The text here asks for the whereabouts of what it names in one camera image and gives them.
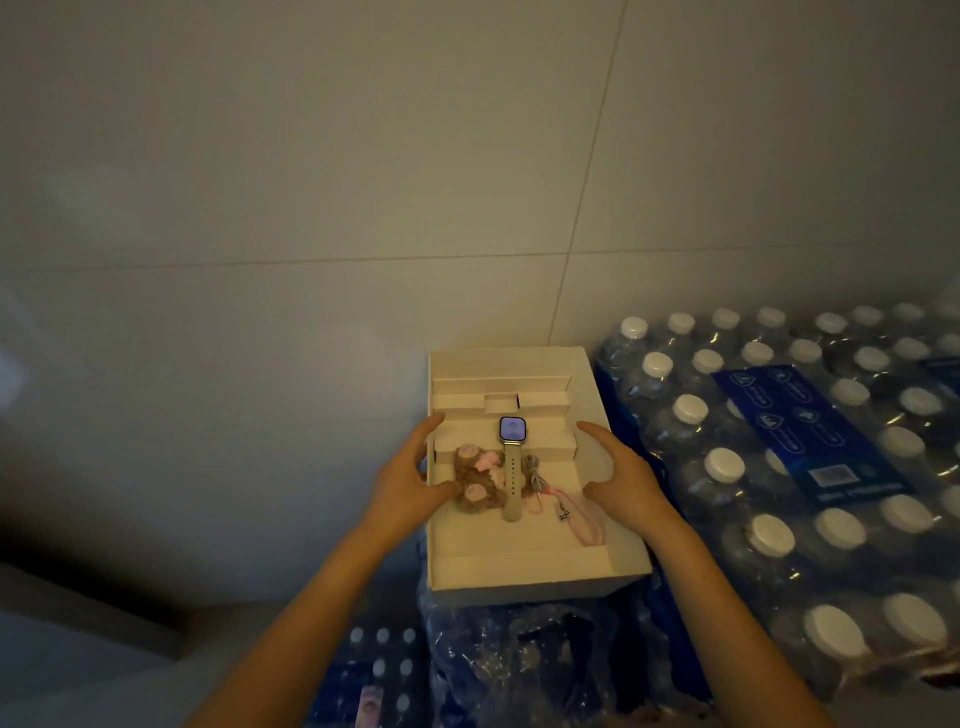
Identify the person's right hand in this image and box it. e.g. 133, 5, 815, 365
575, 419, 688, 538

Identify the person's left hand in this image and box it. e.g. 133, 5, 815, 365
372, 410, 463, 541

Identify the beige strap smartwatch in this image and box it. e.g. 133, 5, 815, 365
497, 414, 528, 524

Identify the white cardboard storage box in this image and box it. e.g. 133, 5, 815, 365
425, 344, 654, 610

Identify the person's left forearm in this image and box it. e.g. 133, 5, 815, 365
183, 517, 412, 728

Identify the person's right forearm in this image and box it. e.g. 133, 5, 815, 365
643, 515, 834, 728

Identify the stack of water bottle packs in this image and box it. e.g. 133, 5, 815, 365
311, 299, 960, 728

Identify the grey room door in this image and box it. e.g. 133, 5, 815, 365
0, 562, 185, 680

